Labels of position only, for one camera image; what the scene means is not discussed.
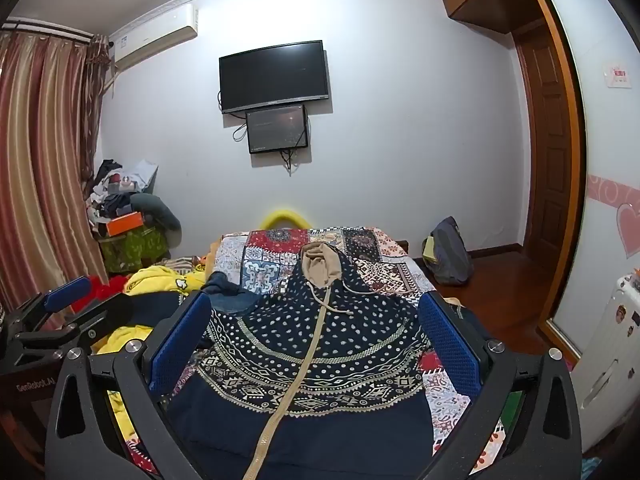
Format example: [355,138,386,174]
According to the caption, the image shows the black wall television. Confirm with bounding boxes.
[219,40,331,115]

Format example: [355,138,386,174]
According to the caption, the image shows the grey pillow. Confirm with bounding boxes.
[131,193,182,247]

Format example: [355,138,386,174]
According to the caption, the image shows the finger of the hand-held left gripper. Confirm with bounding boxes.
[14,296,135,367]
[10,276,94,333]

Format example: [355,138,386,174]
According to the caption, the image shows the white appliance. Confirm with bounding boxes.
[570,270,640,455]

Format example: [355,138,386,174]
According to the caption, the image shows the white sliding wardrobe door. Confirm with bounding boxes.
[530,0,640,358]

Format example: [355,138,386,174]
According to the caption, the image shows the red and white wall sticker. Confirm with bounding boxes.
[602,62,632,87]

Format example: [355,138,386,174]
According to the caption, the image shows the yellow ring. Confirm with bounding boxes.
[259,211,310,231]

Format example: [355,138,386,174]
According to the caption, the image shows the striped red beige curtain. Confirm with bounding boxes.
[0,22,112,313]

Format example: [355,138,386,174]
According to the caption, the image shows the brown wooden door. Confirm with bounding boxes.
[515,20,568,313]

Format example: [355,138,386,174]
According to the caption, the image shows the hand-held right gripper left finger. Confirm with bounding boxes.
[45,290,216,480]

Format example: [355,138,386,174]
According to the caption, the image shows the blue denim garment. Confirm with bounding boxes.
[202,272,266,317]

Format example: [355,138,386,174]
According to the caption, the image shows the red cloth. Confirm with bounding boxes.
[70,275,129,319]

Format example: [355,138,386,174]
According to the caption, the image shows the pink heart sticker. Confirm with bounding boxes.
[616,202,640,260]

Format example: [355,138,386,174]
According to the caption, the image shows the navy patterned hoodie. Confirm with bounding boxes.
[165,241,436,480]

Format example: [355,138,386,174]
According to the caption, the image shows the grey backpack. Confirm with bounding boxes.
[422,216,475,286]

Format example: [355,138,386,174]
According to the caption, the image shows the striped cloth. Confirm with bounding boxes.
[157,257,200,272]

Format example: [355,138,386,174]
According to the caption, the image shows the yellow printed garment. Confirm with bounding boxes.
[97,266,207,358]

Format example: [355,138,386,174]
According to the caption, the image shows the small black wall monitor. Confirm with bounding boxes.
[245,105,309,155]

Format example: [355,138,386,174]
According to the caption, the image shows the pile of mixed clothes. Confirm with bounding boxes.
[86,159,160,227]

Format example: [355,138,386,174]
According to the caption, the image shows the patchwork printed bed sheet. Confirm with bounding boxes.
[120,226,506,480]

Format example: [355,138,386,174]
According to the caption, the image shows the orange box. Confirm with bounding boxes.
[106,211,145,238]

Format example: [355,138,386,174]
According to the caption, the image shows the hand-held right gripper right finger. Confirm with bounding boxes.
[417,290,584,480]

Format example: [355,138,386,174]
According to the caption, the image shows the white air conditioner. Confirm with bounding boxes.
[111,4,199,69]

